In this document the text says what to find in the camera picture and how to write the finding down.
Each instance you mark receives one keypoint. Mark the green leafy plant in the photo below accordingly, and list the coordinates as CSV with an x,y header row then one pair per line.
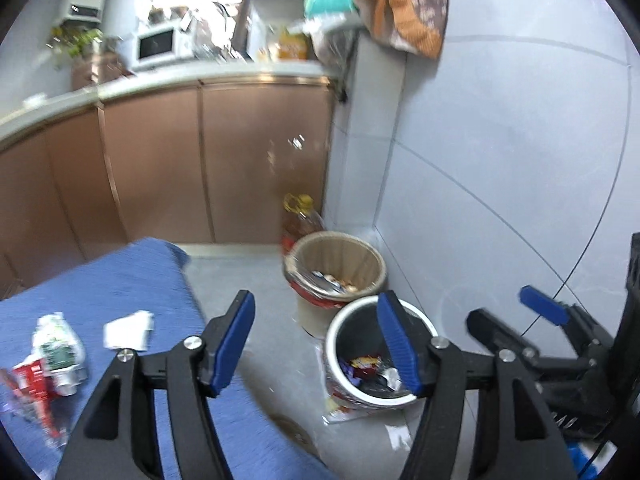
x,y
75,42

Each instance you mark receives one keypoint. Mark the clear plastic bag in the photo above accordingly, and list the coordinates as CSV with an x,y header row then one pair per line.
x,y
330,40

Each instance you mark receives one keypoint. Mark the white round waste bin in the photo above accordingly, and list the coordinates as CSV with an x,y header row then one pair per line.
x,y
352,330

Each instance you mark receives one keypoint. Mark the colourful snack wrapper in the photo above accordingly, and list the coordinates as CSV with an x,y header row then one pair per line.
x,y
364,363

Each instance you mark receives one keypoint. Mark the beige round waste bin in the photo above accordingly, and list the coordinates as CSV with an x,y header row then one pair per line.
x,y
330,255

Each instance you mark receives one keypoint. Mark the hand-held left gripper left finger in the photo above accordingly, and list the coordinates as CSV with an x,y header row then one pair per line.
x,y
235,340

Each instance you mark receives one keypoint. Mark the red wrapper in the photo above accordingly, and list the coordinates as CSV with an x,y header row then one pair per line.
x,y
30,380

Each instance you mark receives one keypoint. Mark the white microwave oven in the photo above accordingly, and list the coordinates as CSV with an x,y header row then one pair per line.
x,y
160,45

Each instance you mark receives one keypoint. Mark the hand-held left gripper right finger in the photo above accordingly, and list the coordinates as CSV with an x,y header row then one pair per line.
x,y
397,345

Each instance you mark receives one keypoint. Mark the orange floral apron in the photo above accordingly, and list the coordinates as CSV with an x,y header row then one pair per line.
x,y
400,5

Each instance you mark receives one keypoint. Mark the blue towel cloth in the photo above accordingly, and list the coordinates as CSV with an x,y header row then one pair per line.
x,y
125,285

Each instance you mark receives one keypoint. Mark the white crumpled tissue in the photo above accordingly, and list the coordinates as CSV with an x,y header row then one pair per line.
x,y
127,330

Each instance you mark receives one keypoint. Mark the large cooking oil bottle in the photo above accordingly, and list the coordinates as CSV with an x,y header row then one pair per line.
x,y
300,220

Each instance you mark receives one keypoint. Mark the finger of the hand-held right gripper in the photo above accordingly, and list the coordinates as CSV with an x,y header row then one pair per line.
x,y
542,305
492,332

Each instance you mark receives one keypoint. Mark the brown kitchen base cabinet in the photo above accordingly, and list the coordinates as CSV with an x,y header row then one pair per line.
x,y
200,160

